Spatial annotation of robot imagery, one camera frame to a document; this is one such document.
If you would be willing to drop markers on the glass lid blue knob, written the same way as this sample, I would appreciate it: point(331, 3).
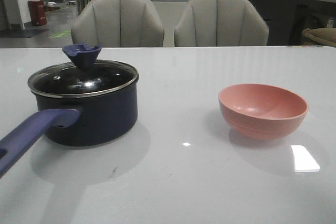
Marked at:
point(83, 76)

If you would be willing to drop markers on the pink bowl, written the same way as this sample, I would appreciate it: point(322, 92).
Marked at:
point(262, 111)

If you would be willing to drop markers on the left grey upholstered chair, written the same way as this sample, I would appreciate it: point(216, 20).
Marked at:
point(119, 23)

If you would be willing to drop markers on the grey upholstered chair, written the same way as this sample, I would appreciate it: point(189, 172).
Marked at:
point(119, 23)
point(219, 23)

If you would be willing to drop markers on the right grey upholstered chair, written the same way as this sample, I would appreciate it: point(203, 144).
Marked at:
point(219, 23)

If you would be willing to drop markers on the red trash bin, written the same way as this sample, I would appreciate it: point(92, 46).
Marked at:
point(37, 12)

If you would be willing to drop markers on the dark washing machine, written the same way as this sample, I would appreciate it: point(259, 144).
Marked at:
point(311, 14)

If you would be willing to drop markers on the beige cushion sofa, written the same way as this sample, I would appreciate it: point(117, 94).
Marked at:
point(319, 37)

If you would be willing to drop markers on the dark blue saucepan purple handle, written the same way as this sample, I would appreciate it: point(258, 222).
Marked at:
point(72, 122)

